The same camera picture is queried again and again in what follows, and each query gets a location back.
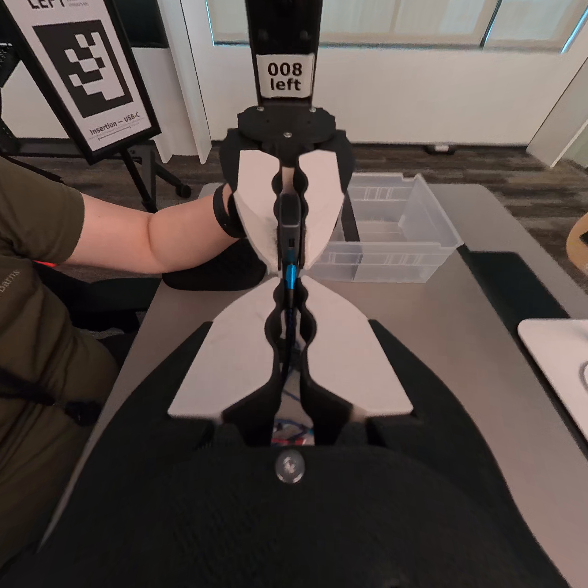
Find grey usb hub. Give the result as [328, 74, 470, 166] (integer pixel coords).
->
[277, 193, 304, 258]

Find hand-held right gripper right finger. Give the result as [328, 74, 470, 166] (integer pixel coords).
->
[299, 277, 413, 423]

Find frosted glass window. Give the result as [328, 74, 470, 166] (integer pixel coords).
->
[207, 0, 588, 52]

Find black waist strap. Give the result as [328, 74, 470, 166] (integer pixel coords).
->
[0, 367, 103, 427]

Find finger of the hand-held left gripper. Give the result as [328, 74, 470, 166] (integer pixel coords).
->
[298, 148, 344, 272]
[233, 149, 283, 272]

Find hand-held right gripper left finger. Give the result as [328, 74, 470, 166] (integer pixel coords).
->
[168, 277, 283, 421]

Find wood-backed screen white stand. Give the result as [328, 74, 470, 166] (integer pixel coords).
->
[518, 213, 588, 443]

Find black framed marker sign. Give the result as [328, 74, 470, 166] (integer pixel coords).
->
[0, 0, 194, 213]

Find black foam pad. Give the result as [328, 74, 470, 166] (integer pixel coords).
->
[161, 238, 267, 292]

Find clear plastic bin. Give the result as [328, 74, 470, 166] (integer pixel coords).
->
[317, 174, 464, 284]

